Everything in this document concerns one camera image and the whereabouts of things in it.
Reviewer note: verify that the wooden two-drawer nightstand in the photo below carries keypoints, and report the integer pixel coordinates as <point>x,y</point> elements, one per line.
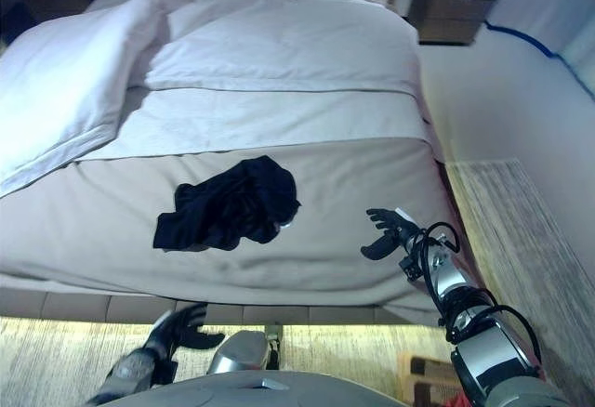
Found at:
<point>451,7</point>

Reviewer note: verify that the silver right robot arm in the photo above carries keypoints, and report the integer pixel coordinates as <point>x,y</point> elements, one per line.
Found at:
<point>488,346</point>

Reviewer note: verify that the black garment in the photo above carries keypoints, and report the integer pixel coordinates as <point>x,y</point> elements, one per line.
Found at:
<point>232,202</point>

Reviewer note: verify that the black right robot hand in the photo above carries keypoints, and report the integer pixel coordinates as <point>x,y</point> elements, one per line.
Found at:
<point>395,235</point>

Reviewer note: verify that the bed with beige cover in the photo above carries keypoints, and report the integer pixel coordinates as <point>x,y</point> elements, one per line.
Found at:
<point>325,207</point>

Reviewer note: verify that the tan rectangular laundry basket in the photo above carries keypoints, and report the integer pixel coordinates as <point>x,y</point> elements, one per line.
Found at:
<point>418,374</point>

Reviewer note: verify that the grey robot torso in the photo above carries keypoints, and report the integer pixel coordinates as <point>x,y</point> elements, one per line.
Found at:
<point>232,390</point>

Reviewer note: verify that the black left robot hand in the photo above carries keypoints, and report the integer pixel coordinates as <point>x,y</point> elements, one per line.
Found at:
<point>179,330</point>

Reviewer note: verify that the silver left robot leg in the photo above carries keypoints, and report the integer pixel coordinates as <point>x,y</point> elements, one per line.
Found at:
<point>241,351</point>

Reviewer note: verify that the white duvet with grey piping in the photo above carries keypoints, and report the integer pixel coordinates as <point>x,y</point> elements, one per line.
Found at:
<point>279,54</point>

